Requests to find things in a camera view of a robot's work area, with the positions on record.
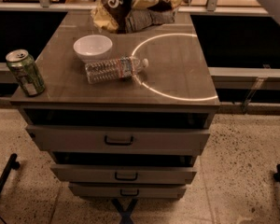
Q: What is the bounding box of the brown chip bag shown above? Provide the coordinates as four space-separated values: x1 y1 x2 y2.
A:
91 0 185 34

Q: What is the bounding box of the white bowl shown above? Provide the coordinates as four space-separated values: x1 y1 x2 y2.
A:
73 35 113 63

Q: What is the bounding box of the clear plastic water bottle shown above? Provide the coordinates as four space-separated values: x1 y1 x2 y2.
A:
85 56 149 84

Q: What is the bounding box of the grey drawer cabinet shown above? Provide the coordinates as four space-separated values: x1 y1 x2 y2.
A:
9 10 221 201

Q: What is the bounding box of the green soda can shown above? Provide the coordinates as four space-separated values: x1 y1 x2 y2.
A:
6 49 45 97

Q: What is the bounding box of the top grey drawer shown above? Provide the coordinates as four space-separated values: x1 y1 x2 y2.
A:
26 125 210 156

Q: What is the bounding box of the grey drawer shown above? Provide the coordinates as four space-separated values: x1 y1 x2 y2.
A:
50 164 197 184
69 183 187 199
26 125 210 156

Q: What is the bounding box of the middle grey drawer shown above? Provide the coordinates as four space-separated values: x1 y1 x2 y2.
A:
50 164 197 184

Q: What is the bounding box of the bottom grey drawer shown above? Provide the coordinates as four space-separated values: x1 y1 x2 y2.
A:
69 183 187 199

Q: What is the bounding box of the black left base leg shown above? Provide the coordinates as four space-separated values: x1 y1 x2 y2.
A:
0 153 21 194

